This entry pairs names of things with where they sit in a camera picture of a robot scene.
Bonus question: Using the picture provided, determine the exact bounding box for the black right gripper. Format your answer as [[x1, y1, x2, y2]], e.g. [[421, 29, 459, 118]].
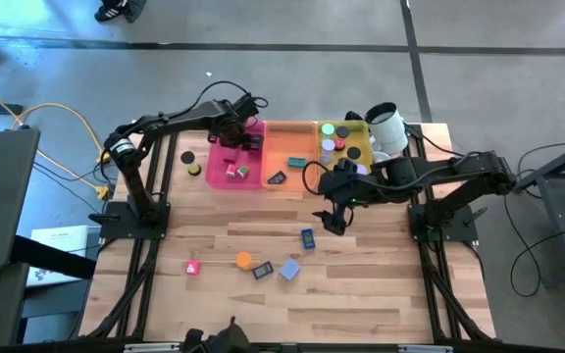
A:
[[311, 199, 360, 237]]

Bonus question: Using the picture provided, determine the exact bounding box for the white printed box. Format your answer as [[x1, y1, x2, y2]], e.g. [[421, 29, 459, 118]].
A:
[[26, 224, 90, 288]]

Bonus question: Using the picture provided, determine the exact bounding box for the yellow floor cable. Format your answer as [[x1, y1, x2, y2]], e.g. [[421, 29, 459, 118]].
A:
[[0, 80, 115, 202]]

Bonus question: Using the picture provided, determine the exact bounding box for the white cylindrical container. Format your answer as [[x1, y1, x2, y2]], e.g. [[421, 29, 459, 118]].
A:
[[363, 101, 410, 156]]

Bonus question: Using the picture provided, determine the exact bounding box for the black hourglass red sand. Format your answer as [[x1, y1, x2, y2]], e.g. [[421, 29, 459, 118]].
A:
[[333, 125, 351, 152]]

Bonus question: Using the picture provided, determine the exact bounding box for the orange hourglass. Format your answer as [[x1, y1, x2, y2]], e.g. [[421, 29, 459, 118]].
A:
[[234, 251, 254, 272]]

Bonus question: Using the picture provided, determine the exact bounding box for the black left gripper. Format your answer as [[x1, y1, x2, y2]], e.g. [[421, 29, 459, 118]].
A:
[[207, 117, 265, 151]]

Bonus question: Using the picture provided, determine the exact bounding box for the orange plastic bin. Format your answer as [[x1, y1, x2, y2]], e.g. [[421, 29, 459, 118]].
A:
[[261, 121, 321, 191]]

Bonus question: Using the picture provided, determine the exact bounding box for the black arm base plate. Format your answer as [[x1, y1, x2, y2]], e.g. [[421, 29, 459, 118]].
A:
[[89, 202, 172, 241], [407, 203, 488, 243]]

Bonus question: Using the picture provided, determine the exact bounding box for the black hourglass yellow sand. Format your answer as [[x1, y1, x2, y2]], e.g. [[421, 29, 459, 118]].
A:
[[180, 150, 203, 177]]

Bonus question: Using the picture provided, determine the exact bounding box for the pink plastic bin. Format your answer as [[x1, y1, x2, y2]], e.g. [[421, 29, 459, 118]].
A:
[[204, 119, 267, 191]]

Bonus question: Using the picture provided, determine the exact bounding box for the person's shoe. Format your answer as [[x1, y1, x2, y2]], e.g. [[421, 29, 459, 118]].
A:
[[124, 0, 148, 25], [93, 0, 129, 24]]

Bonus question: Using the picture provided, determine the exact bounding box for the black aluminium table frame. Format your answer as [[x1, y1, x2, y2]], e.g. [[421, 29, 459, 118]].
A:
[[78, 120, 497, 353]]

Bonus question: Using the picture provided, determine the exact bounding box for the lavender wall charger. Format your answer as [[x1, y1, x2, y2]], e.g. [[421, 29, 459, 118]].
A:
[[279, 258, 302, 282]]

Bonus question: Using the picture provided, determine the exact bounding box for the yellow plastic bin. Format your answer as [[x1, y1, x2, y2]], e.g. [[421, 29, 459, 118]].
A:
[[316, 120, 375, 182]]

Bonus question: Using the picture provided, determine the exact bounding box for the silver metal bracket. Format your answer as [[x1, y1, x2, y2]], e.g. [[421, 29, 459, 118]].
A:
[[124, 342, 181, 353], [397, 344, 455, 353]]

